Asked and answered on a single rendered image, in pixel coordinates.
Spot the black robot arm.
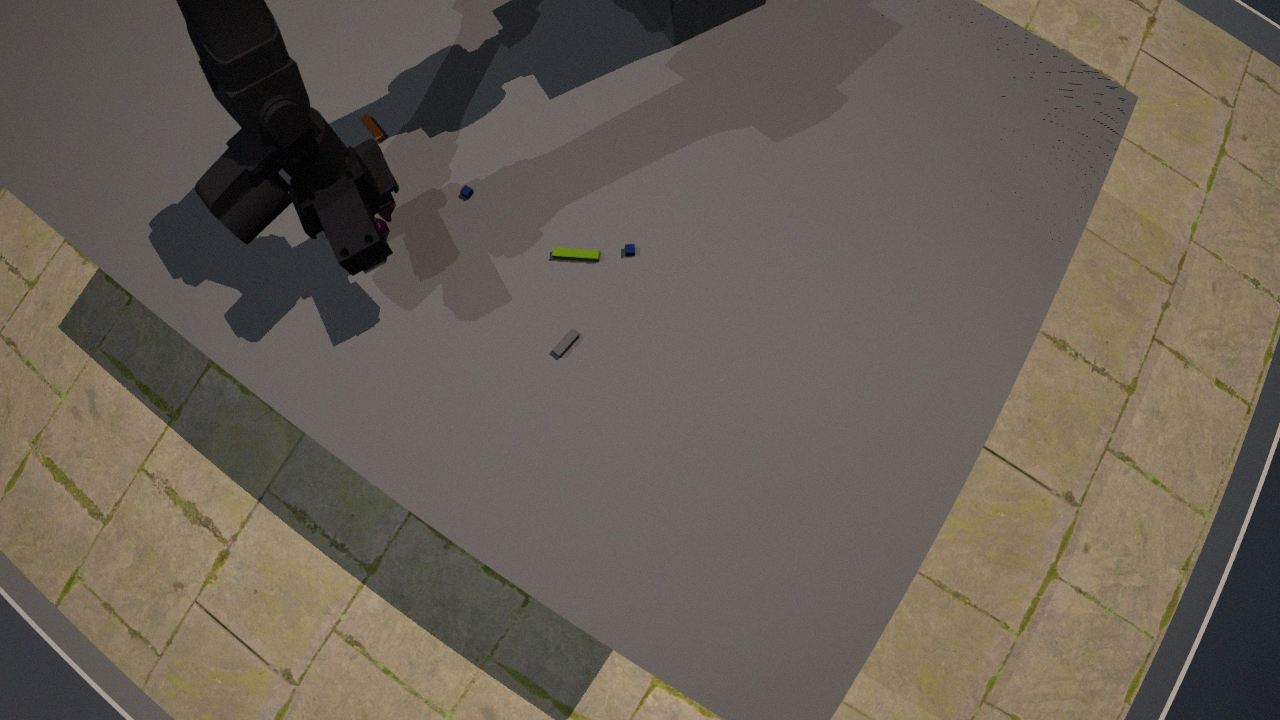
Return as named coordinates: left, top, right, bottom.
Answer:
left=175, top=0, right=393, bottom=275

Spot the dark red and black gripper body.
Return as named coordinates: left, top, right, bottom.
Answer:
left=289, top=138, right=399, bottom=240

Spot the brown rectangular block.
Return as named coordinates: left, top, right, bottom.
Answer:
left=360, top=114, right=387, bottom=143

